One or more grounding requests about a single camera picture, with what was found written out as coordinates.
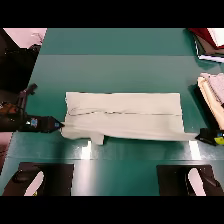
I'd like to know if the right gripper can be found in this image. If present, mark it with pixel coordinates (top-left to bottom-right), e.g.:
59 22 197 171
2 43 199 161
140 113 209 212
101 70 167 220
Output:
195 127 222 146

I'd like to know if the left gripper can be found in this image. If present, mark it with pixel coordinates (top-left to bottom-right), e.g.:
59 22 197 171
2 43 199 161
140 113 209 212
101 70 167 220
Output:
25 114 57 134

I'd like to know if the white T-shirt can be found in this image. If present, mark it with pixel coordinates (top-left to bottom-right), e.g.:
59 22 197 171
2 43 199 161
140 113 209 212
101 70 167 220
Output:
60 91 199 146

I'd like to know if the pale checked garment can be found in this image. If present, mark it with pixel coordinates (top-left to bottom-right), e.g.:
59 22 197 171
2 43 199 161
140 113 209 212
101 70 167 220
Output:
201 72 224 106

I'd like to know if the white garment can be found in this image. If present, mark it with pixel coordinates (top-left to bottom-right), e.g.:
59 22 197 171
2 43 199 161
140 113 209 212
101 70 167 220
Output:
207 27 224 48

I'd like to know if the red garment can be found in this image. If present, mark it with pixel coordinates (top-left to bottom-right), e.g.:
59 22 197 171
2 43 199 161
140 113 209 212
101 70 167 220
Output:
187 27 215 48

